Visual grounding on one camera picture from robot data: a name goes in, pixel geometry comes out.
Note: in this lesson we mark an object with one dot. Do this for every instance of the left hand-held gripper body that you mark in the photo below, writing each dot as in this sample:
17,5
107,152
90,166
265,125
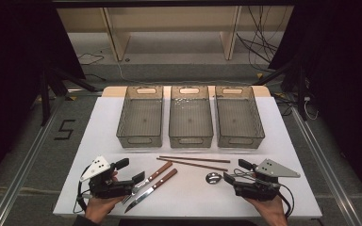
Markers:
106,188

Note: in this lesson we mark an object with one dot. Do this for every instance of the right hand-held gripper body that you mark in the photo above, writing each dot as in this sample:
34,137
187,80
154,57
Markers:
257,190

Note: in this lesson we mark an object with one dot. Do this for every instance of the metal spoon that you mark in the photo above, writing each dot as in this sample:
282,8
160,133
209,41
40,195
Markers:
213,178

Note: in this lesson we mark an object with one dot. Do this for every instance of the smoky clear plastic bin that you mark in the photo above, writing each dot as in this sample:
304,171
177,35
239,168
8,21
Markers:
190,122
141,122
238,122

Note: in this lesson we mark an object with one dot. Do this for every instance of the person's left hand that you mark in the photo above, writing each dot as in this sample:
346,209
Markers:
102,207

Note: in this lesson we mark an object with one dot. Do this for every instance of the person's right hand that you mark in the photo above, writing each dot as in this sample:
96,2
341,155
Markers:
273,212

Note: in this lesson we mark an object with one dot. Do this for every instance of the white table sheet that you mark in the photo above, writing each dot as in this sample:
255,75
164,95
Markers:
194,197

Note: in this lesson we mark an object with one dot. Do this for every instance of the black metal stand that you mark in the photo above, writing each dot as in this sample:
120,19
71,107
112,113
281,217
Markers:
45,97
300,88

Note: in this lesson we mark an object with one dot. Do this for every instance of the dark curtain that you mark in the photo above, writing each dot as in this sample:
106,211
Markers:
12,78
342,78

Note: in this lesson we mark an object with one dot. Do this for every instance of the light wooden shelf unit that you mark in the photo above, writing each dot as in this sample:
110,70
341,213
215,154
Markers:
169,19

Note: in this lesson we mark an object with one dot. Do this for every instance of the metal floor rail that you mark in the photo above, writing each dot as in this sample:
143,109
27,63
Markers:
22,169
326,169

